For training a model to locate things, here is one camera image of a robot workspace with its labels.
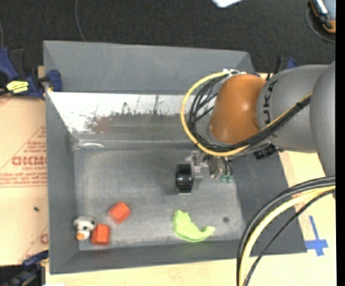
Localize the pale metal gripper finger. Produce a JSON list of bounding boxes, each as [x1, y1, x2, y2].
[[192, 166, 210, 179], [190, 151, 204, 167]]

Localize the black round roll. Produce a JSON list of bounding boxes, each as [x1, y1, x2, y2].
[[175, 163, 195, 194]]

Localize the grey metal bin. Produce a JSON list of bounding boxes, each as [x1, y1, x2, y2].
[[42, 40, 307, 274]]

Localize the light green curved soft piece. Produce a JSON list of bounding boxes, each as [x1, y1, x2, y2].
[[172, 209, 216, 243]]

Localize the orange block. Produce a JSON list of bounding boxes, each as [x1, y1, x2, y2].
[[91, 223, 111, 247], [107, 201, 132, 224]]

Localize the white toy duck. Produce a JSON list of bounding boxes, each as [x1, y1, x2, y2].
[[72, 215, 97, 241]]

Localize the brown cardboard board red print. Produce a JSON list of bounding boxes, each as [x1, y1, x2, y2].
[[0, 88, 50, 268]]

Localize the black cylinder on white bracket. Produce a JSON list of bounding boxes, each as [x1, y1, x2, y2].
[[253, 143, 279, 160]]

